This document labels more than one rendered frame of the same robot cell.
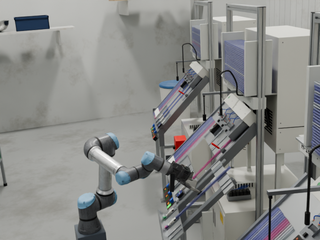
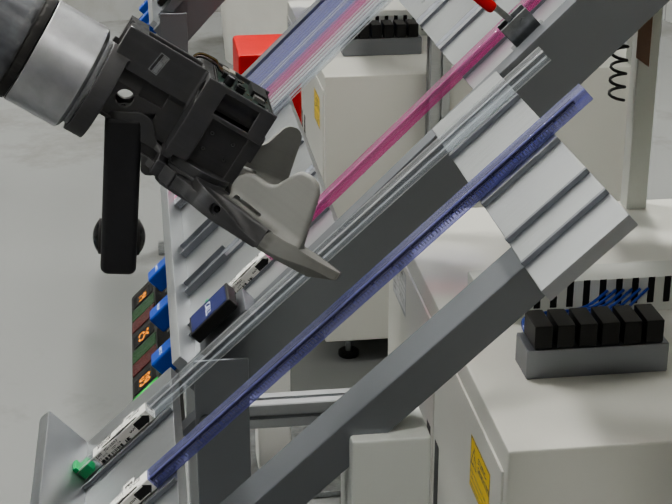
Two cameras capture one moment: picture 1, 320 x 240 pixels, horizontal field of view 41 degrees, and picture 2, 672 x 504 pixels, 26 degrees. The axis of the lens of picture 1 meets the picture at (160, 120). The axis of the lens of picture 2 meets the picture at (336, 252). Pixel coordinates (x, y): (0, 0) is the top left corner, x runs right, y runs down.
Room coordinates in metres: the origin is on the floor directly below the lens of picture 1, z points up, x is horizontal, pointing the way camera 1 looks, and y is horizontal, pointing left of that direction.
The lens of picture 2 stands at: (1.19, -0.13, 1.34)
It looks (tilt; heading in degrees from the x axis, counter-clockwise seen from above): 22 degrees down; 356
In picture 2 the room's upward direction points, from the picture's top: straight up
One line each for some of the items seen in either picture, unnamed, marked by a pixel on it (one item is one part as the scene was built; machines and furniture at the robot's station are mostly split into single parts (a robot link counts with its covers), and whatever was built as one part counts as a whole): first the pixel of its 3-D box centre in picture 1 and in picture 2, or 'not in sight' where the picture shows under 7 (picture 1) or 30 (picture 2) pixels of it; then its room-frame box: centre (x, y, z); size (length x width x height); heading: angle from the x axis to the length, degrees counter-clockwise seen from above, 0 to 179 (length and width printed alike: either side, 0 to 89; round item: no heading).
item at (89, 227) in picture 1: (88, 221); not in sight; (2.47, 0.50, 0.60); 0.15 x 0.15 x 0.10
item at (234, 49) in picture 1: (243, 65); not in sight; (2.74, -0.56, 1.52); 0.51 x 0.13 x 0.27; 4
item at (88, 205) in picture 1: (87, 205); not in sight; (2.48, 0.50, 0.72); 0.13 x 0.12 x 0.14; 130
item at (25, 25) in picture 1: (31, 23); not in sight; (6.31, 1.77, 1.68); 0.47 x 0.35 x 0.19; 108
